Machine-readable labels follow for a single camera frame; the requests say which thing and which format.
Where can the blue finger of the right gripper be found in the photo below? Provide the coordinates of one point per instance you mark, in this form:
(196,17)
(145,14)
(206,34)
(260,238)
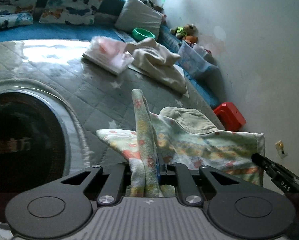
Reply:
(274,167)

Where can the green patterned baby garment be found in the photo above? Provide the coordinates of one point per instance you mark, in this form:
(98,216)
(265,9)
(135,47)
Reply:
(180,135)

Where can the grey pillow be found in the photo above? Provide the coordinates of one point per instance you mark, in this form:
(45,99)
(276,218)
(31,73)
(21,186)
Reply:
(136,14)

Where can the clear plastic storage box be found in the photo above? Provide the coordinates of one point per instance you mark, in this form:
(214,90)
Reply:
(195,60)

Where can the butterfly cushion centre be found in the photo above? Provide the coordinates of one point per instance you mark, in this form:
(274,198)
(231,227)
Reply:
(70,12)

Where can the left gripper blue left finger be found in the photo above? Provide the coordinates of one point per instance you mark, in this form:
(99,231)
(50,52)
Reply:
(115,185)

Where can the pink white folded garment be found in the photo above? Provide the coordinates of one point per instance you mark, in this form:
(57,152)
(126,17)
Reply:
(109,54)

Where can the grey star quilted table cover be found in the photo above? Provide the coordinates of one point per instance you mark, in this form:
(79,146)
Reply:
(52,103)

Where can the butterfly cushion left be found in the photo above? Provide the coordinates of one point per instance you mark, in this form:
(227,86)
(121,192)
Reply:
(15,13)

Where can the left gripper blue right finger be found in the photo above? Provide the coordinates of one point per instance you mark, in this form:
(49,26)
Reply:
(179,176)

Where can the stuffed toys pile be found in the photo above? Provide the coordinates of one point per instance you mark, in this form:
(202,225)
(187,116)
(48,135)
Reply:
(185,33)

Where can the green plastic bowl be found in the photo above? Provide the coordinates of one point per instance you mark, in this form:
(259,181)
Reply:
(140,34)

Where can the blue sofa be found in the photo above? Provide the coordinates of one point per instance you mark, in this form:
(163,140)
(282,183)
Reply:
(105,18)

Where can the cream crumpled garment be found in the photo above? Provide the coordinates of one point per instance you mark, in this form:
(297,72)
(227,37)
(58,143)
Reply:
(158,62)

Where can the butterfly cushion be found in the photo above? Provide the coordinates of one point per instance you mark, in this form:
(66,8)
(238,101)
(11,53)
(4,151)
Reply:
(15,13)
(70,12)

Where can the wall socket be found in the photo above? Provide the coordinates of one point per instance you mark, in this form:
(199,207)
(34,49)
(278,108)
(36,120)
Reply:
(280,149)

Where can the red plastic stool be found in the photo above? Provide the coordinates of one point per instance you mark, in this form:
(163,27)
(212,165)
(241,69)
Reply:
(230,116)

